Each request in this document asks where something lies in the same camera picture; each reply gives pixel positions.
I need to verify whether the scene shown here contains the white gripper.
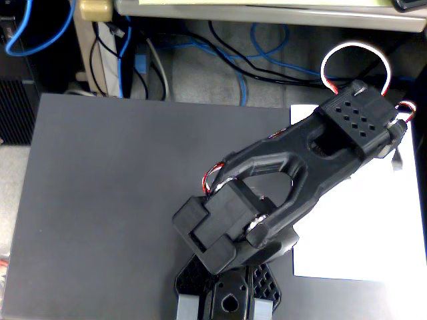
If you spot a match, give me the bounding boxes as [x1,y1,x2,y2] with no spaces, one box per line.
[379,139,404,173]

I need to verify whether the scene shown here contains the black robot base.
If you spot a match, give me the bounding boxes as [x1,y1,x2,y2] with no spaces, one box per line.
[173,255,284,320]

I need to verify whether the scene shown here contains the white paper sheet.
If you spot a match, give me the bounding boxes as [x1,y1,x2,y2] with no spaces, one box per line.
[289,103,427,284]

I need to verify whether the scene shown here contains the black device on desk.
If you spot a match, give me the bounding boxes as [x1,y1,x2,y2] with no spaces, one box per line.
[392,0,427,13]

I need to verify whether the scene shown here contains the grey desk edge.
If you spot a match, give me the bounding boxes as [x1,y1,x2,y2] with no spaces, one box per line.
[115,0,427,33]

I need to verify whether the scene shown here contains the grey table clamp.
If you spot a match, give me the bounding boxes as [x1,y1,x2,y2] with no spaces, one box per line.
[176,295,200,320]
[254,298,275,320]

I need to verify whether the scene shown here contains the beige desk leg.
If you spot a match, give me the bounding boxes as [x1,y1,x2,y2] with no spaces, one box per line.
[73,0,125,98]

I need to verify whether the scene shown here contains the beige leg cap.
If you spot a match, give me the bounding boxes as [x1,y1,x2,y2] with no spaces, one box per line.
[79,0,113,21]

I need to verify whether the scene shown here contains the black computer tower grille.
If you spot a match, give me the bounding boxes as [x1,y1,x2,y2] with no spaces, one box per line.
[0,77,38,146]

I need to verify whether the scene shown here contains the short red white servo wire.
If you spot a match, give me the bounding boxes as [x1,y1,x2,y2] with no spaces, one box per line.
[394,100,418,127]

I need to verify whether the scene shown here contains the long red white servo wire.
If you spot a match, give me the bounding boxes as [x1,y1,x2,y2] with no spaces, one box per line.
[319,40,392,99]

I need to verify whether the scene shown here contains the long blue floor cable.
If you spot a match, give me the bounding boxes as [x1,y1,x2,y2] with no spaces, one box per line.
[185,22,336,107]

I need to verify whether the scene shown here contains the long black floor cable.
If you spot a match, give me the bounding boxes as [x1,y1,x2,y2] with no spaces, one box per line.
[207,20,355,89]

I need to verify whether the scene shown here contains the red white black servo wire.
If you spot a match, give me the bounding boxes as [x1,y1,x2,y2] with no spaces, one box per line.
[201,161,230,197]

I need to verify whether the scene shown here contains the white grey cable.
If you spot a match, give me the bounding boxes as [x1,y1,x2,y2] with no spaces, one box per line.
[145,37,171,101]

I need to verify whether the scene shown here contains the thin blue cable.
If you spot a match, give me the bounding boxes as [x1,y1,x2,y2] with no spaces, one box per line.
[117,15,133,98]

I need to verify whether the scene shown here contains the thin black cable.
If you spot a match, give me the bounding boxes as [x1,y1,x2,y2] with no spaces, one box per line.
[89,21,118,97]

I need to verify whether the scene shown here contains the blue looped cable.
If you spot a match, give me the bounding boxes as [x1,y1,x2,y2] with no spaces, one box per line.
[4,0,78,57]

